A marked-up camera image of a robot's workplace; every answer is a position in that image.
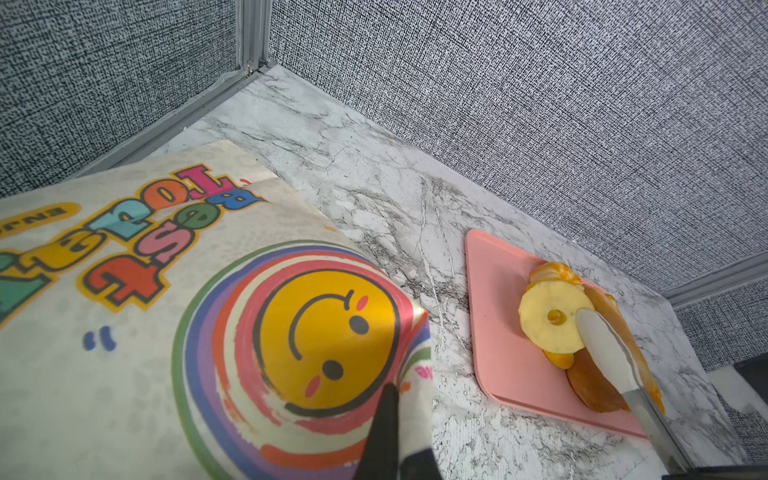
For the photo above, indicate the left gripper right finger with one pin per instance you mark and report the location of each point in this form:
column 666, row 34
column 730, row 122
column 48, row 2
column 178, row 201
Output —
column 421, row 465

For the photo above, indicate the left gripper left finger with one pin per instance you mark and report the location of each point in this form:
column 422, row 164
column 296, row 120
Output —
column 379, row 459

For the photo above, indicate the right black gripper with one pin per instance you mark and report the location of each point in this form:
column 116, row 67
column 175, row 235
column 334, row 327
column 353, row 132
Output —
column 614, row 360

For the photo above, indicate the small yellow striped fake bread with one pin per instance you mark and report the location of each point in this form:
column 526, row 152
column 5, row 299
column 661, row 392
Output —
column 548, row 309

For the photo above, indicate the white printed paper bag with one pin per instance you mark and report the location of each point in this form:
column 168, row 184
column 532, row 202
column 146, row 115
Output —
column 195, row 317

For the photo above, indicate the pink plastic tray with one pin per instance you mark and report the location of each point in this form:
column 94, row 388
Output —
column 508, row 367

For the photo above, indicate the aluminium cage frame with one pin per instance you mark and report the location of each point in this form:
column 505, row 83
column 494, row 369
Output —
column 625, row 137

